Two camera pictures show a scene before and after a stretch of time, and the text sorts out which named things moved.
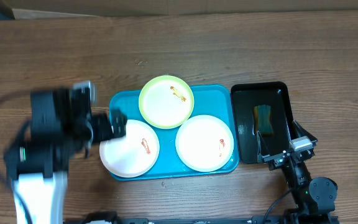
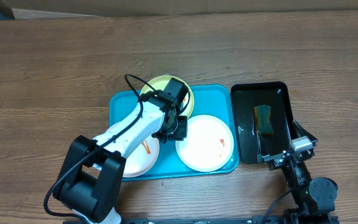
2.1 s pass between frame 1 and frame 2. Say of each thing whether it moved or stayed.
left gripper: moved
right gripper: stayed
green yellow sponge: stayed
